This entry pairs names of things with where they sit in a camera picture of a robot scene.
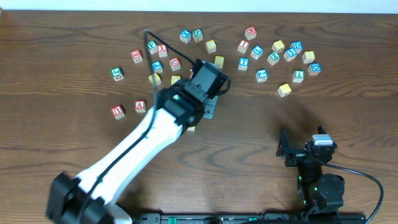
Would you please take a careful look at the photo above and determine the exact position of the blue L letter block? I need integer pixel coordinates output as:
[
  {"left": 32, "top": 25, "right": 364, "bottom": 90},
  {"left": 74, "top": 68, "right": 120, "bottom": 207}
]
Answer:
[{"left": 251, "top": 45, "right": 264, "bottom": 60}]

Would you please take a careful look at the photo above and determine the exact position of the blue D block upper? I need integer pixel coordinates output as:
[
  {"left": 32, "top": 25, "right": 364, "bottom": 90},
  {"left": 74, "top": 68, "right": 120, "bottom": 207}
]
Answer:
[{"left": 290, "top": 41, "right": 303, "bottom": 54}]

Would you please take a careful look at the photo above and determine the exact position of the red G letter block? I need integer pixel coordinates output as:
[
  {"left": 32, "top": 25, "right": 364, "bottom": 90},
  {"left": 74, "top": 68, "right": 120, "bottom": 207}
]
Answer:
[{"left": 130, "top": 50, "right": 143, "bottom": 64}]

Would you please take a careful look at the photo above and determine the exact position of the blue D block right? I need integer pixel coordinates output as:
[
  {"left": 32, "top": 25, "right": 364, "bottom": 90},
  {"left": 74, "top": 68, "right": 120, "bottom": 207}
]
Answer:
[{"left": 308, "top": 63, "right": 322, "bottom": 76}]

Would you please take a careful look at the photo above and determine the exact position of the green F letter block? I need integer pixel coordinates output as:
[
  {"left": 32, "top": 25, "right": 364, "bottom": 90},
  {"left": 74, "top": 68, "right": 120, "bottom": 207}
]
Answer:
[{"left": 146, "top": 40, "right": 158, "bottom": 55}]

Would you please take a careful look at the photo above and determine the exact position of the red H letter block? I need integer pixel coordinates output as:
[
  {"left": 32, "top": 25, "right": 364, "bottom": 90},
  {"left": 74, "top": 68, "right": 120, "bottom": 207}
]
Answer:
[{"left": 245, "top": 26, "right": 257, "bottom": 40}]

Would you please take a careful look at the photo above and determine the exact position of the blue Z letter block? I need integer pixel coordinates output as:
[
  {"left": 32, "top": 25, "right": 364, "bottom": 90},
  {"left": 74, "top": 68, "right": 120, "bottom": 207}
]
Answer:
[{"left": 256, "top": 69, "right": 268, "bottom": 82}]

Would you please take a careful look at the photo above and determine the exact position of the blue T letter block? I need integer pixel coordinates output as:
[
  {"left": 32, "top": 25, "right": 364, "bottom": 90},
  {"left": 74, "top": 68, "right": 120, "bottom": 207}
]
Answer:
[{"left": 238, "top": 57, "right": 249, "bottom": 71}]

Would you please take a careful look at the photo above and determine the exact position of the blue P letter block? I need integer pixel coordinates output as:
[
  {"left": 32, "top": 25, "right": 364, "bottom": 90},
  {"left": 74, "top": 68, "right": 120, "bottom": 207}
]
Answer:
[{"left": 151, "top": 61, "right": 164, "bottom": 73}]

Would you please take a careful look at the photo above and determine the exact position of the red U block left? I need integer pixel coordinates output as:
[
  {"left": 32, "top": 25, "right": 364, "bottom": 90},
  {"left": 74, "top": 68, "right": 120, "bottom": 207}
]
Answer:
[{"left": 111, "top": 105, "right": 125, "bottom": 119}]

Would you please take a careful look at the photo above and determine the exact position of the red A letter block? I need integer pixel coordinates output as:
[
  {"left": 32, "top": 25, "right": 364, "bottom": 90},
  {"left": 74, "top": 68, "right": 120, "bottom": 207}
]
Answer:
[{"left": 134, "top": 100, "right": 146, "bottom": 113}]

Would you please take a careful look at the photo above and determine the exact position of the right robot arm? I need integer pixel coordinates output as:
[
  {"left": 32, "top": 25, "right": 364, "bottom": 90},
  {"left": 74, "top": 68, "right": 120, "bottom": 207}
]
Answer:
[{"left": 276, "top": 126, "right": 345, "bottom": 221}]

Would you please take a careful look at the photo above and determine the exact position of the red u block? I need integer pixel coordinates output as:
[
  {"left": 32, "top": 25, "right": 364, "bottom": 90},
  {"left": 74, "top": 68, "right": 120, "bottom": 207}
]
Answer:
[
  {"left": 111, "top": 105, "right": 125, "bottom": 119},
  {"left": 169, "top": 57, "right": 181, "bottom": 71}
]

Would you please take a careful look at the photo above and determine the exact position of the green J letter block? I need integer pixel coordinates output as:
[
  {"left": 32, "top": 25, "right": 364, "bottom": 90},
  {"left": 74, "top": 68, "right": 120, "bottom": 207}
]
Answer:
[{"left": 111, "top": 67, "right": 124, "bottom": 82}]

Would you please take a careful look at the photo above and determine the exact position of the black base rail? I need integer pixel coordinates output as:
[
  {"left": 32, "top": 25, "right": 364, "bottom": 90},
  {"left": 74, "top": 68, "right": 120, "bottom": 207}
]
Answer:
[{"left": 132, "top": 212, "right": 366, "bottom": 224}]

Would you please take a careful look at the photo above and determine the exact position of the left black cable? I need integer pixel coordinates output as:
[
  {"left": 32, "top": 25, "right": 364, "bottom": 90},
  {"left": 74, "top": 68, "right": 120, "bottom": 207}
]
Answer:
[{"left": 76, "top": 29, "right": 200, "bottom": 224}]

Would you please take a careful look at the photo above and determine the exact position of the blue X letter block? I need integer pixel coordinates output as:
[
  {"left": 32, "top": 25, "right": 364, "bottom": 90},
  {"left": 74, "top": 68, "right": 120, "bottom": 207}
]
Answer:
[{"left": 179, "top": 29, "right": 192, "bottom": 44}]

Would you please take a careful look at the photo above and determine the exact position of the red I block upper right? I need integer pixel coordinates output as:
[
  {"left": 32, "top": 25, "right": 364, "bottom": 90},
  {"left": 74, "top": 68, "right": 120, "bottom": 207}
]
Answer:
[{"left": 238, "top": 40, "right": 249, "bottom": 54}]

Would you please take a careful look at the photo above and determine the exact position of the black cable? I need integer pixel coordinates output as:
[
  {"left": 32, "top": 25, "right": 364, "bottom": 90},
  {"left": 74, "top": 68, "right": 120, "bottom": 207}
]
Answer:
[
  {"left": 323, "top": 163, "right": 385, "bottom": 224},
  {"left": 76, "top": 29, "right": 200, "bottom": 224}
]

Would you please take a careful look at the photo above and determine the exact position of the blue d block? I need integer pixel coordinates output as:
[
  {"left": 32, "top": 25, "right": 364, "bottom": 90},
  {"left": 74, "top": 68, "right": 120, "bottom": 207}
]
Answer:
[
  {"left": 290, "top": 41, "right": 303, "bottom": 54},
  {"left": 308, "top": 63, "right": 322, "bottom": 76}
]

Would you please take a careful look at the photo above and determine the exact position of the yellow 8 letter block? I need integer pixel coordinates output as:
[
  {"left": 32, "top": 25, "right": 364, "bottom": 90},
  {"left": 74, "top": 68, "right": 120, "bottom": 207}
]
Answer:
[{"left": 302, "top": 51, "right": 315, "bottom": 64}]

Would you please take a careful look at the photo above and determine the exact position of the yellow C letter block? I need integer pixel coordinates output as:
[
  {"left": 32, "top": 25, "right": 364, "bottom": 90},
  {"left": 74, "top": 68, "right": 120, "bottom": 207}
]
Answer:
[{"left": 205, "top": 40, "right": 217, "bottom": 54}]

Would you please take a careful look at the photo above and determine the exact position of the right black cable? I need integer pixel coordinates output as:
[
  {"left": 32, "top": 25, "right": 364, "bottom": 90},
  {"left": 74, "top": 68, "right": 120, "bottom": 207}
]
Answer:
[{"left": 323, "top": 163, "right": 385, "bottom": 224}]

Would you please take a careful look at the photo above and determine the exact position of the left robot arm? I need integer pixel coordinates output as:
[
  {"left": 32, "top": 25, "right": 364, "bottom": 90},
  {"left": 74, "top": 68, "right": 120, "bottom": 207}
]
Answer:
[{"left": 45, "top": 60, "right": 231, "bottom": 224}]

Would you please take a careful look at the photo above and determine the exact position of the red U block centre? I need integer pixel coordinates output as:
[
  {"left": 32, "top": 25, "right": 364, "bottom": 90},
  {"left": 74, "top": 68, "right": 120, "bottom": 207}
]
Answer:
[{"left": 169, "top": 57, "right": 181, "bottom": 71}]

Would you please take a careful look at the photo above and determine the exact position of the red Y letter block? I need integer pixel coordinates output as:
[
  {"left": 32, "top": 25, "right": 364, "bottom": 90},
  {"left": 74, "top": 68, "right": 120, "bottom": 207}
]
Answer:
[{"left": 157, "top": 44, "right": 168, "bottom": 57}]

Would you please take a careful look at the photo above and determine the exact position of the yellow O letter block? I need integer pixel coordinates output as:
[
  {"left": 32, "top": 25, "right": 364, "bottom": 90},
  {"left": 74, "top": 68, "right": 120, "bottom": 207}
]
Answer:
[{"left": 170, "top": 75, "right": 181, "bottom": 85}]

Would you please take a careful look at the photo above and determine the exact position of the green L letter block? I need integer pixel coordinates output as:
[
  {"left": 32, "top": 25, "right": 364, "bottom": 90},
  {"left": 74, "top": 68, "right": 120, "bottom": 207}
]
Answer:
[{"left": 292, "top": 70, "right": 305, "bottom": 83}]

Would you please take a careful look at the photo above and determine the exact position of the blue S letter block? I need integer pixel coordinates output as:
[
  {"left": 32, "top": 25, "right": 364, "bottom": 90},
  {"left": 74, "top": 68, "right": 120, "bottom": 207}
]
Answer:
[{"left": 284, "top": 49, "right": 297, "bottom": 62}]

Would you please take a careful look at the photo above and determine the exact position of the green Z letter block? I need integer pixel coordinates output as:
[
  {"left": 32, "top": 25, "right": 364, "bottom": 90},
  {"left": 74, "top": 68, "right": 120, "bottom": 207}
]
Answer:
[{"left": 267, "top": 52, "right": 280, "bottom": 65}]

